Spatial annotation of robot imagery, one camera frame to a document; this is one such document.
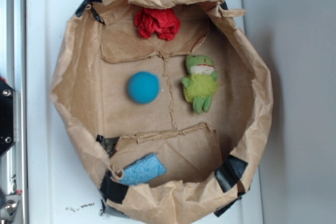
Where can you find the brown paper bag bin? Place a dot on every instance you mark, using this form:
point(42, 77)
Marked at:
point(211, 157)

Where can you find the blue sponge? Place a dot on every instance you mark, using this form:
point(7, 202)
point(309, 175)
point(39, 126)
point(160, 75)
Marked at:
point(143, 170)

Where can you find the blue felt ball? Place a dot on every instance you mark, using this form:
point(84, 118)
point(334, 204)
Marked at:
point(143, 87)

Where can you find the metal rail frame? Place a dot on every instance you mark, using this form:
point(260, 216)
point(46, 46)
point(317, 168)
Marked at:
point(14, 184)

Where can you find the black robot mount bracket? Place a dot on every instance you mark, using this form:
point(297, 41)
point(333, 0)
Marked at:
point(7, 117)

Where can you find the white plastic tray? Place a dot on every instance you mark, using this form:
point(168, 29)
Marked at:
point(60, 191)

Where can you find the red crumpled tissue paper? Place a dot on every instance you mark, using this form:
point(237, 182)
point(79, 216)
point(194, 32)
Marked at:
point(163, 22)

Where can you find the green frog plush toy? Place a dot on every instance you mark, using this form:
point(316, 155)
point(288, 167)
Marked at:
point(201, 83)

